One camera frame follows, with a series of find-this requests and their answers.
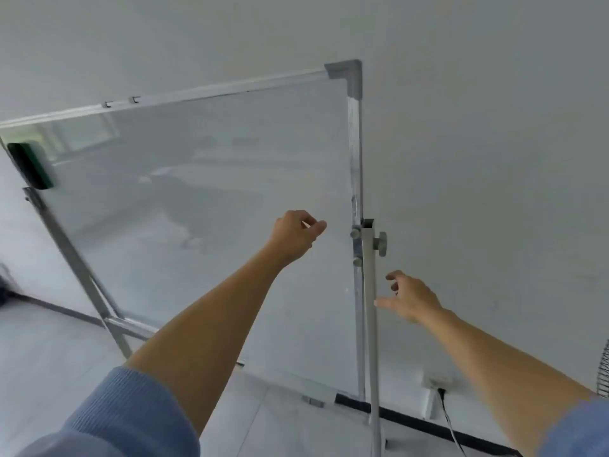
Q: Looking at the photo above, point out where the person's left hand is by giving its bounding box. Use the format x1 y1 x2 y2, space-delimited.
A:
265 210 328 270

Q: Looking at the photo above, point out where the person's right hand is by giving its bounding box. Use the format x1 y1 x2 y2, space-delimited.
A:
374 270 446 325

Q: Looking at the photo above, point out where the person's left forearm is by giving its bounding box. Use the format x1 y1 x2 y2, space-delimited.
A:
125 245 287 436

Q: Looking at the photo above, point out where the person's right forearm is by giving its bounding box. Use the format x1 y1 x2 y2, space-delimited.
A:
421 308 596 457

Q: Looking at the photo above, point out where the grey metal whiteboard stand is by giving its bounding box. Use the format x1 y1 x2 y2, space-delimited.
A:
23 187 389 457

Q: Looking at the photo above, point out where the aluminium framed whiteboard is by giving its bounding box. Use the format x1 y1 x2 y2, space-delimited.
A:
0 59 368 401

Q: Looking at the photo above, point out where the blue right sleeve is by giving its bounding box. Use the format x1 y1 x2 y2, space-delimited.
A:
538 397 609 457

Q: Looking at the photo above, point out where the blue sleeve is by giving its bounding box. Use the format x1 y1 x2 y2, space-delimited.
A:
14 366 201 457
538 397 609 457

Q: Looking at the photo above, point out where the blue left sleeve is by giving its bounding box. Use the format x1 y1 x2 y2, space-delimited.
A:
14 366 201 457

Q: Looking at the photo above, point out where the black green whiteboard eraser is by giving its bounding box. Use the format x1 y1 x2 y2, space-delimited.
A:
6 142 59 190

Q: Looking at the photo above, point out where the white wall socket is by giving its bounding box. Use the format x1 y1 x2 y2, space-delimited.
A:
422 373 453 420

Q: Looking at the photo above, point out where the black power cable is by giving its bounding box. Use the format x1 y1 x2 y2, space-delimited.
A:
437 387 468 457

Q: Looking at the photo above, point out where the wire fan guard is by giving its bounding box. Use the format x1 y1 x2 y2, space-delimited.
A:
594 339 609 398

